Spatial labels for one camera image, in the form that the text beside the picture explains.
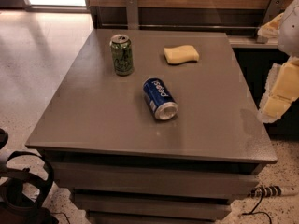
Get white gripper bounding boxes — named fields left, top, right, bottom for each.
left=257, top=0, right=299, bottom=123

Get blue pepsi can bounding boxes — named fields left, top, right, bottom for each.
left=143, top=77, right=178, bottom=120

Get green soda can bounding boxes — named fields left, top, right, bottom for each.
left=110, top=34, right=134, bottom=76

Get yellow sponge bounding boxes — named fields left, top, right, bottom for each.
left=164, top=45, right=199, bottom=65

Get white power strip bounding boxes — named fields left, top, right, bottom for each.
left=249, top=186, right=299, bottom=198

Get grey table with drawers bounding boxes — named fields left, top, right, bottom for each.
left=27, top=30, right=277, bottom=224

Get right metal bracket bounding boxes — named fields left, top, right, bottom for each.
left=256, top=0, right=285, bottom=44

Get metal bracket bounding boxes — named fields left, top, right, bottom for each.
left=125, top=0, right=139, bottom=30
left=256, top=0, right=285, bottom=44

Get black power cable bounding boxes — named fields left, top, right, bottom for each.
left=242, top=191, right=273, bottom=224

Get left metal bracket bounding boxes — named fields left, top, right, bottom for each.
left=125, top=0, right=139, bottom=30

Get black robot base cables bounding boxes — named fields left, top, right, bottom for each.
left=0, top=128, right=60, bottom=224

